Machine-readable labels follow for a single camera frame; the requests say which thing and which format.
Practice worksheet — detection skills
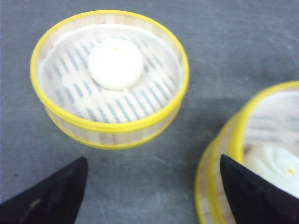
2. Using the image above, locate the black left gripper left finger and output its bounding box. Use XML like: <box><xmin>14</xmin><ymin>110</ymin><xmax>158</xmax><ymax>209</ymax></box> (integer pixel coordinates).
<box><xmin>0</xmin><ymin>157</ymin><xmax>88</xmax><ymax>224</ymax></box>

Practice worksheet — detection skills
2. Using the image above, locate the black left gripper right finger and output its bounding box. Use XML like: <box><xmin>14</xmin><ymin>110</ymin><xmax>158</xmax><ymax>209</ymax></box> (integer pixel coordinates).
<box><xmin>220</xmin><ymin>154</ymin><xmax>299</xmax><ymax>224</ymax></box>

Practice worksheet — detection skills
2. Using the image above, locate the bamboo steamer basket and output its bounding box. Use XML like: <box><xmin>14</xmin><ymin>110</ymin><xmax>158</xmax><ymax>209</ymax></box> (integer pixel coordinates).
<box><xmin>30</xmin><ymin>10</ymin><xmax>189</xmax><ymax>150</ymax></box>
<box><xmin>194</xmin><ymin>81</ymin><xmax>299</xmax><ymax>224</ymax></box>

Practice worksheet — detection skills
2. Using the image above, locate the white liner paper right basket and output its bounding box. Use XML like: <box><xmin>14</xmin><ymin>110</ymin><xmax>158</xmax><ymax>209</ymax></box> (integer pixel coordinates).
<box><xmin>244</xmin><ymin>90</ymin><xmax>299</xmax><ymax>156</ymax></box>

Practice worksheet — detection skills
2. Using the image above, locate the large white bun far left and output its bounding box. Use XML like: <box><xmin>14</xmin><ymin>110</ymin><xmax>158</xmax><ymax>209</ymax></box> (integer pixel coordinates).
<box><xmin>87</xmin><ymin>38</ymin><xmax>143</xmax><ymax>91</ymax></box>

